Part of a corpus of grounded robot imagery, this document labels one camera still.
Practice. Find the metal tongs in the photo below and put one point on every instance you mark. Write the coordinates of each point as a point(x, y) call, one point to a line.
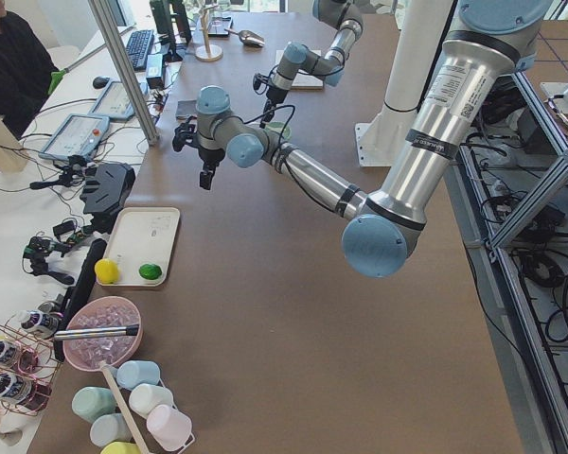
point(98, 332)

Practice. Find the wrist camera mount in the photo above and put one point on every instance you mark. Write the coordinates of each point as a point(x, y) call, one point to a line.
point(261, 83)
point(185, 135)

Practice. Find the pink bowl with ice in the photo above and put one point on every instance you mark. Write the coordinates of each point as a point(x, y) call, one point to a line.
point(106, 312)

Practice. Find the teach pendant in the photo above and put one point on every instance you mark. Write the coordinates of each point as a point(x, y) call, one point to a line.
point(113, 102)
point(78, 135)

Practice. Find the black keyboard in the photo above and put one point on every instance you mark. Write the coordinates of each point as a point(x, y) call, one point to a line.
point(139, 47)

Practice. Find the yellow cup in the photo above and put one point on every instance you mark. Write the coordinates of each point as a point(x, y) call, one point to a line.
point(119, 447)

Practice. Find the pink cup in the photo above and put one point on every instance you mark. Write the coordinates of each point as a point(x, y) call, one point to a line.
point(169, 427)

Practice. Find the yellow lemon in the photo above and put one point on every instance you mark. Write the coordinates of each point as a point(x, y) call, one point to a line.
point(106, 271)

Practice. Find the copper wire bottle rack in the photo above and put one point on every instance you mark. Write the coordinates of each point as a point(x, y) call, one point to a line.
point(32, 366)

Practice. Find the teach pendant far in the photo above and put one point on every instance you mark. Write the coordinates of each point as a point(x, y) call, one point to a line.
point(113, 102)

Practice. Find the white cup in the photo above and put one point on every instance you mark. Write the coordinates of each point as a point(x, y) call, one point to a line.
point(145, 397)

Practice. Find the cream tray with cartoon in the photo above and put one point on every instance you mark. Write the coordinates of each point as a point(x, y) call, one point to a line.
point(142, 235)

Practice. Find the light blue cup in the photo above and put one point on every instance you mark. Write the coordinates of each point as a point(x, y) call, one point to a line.
point(135, 372)

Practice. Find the aluminium frame post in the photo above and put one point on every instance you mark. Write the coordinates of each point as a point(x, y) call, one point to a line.
point(111, 35)

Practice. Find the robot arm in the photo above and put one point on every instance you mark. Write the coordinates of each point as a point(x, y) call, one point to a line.
point(346, 18)
point(449, 56)

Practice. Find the light green bowl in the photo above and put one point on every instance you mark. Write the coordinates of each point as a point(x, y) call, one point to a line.
point(281, 128)

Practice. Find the wooden mug tree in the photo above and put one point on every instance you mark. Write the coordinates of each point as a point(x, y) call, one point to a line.
point(201, 45)

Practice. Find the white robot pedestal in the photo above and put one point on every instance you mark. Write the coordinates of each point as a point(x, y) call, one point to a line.
point(423, 28)

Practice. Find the grey folded cloth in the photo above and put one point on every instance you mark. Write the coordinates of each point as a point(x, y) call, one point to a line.
point(185, 109)

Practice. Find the mint green cup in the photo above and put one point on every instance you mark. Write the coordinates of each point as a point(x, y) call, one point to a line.
point(89, 403)

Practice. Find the computer mouse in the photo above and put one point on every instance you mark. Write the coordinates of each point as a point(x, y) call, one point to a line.
point(100, 82)

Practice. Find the metal scoop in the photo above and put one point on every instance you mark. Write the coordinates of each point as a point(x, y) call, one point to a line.
point(248, 38)

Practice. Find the person in black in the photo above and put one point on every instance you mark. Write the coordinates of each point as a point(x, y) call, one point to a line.
point(25, 72)

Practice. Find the green lime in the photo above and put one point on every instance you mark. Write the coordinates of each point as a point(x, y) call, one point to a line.
point(150, 271)

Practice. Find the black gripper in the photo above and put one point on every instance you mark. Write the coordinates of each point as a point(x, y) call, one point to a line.
point(276, 96)
point(209, 158)

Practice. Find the teach pendant near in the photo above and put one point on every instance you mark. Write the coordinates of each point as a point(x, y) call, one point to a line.
point(78, 135)

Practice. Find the pale blue cup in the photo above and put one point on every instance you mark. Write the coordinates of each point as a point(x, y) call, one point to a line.
point(109, 428)

